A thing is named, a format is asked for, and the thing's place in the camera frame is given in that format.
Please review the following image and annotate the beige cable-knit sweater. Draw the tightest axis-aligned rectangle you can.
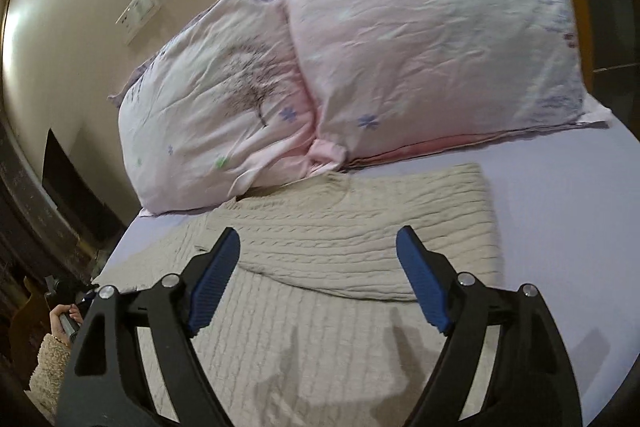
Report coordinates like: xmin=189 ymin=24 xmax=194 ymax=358
xmin=98 ymin=164 xmax=502 ymax=426

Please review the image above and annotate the fuzzy cream sleeve forearm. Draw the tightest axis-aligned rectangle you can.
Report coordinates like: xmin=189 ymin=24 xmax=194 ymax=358
xmin=26 ymin=334 xmax=70 ymax=425

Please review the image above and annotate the person's left hand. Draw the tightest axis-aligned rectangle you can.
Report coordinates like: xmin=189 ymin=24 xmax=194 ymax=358
xmin=49 ymin=303 xmax=84 ymax=347

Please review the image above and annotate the dark wooden nightstand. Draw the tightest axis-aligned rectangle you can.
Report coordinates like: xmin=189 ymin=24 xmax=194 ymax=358
xmin=1 ymin=117 xmax=125 ymax=285

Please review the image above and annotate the pink floral pillow left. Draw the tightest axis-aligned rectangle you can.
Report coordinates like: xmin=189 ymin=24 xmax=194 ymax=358
xmin=111 ymin=0 xmax=346 ymax=215

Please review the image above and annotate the pink floral pillow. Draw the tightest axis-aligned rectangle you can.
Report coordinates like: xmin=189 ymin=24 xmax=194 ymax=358
xmin=280 ymin=0 xmax=612 ymax=166
xmin=111 ymin=0 xmax=346 ymax=215

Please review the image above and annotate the pink floral pillow right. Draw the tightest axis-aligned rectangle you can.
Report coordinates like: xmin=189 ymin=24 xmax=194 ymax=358
xmin=280 ymin=0 xmax=612 ymax=166

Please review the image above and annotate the white wall power socket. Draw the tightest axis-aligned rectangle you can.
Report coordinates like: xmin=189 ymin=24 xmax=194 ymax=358
xmin=115 ymin=0 xmax=162 ymax=46

